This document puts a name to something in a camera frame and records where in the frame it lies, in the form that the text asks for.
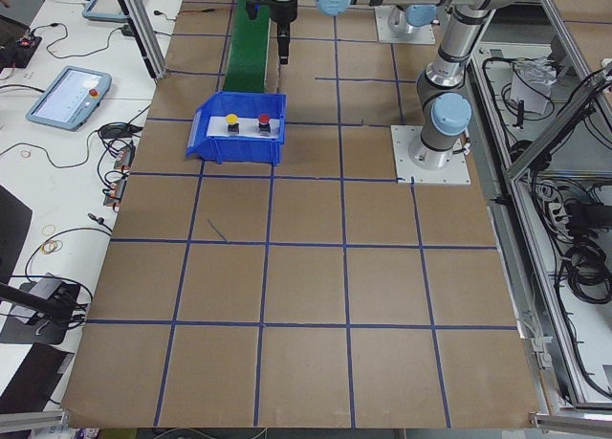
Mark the teach pendant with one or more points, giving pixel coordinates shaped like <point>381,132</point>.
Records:
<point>71,98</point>
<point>104,11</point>

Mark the far teach pendant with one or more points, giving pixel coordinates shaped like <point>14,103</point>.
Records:
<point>104,11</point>

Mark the near teach pendant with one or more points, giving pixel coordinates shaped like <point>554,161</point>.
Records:
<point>71,98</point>

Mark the green conveyor belt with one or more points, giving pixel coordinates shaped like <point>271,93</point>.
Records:
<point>246,68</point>

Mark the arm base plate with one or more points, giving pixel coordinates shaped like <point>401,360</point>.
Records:
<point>418,165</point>
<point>411,24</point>

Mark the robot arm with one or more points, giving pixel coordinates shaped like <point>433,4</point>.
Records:
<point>447,114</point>
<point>330,7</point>

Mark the left blue plastic bin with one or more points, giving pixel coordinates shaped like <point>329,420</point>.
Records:
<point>236,149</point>

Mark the red push button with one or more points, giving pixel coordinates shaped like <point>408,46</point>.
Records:
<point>264,126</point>

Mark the white foam in left bin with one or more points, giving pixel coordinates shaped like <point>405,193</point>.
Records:
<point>217,127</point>

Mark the aluminium frame post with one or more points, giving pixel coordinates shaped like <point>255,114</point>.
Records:
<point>146,39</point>

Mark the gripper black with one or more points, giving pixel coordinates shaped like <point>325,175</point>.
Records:
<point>282,8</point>

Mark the yellow push button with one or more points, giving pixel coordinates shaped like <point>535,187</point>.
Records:
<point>232,121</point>

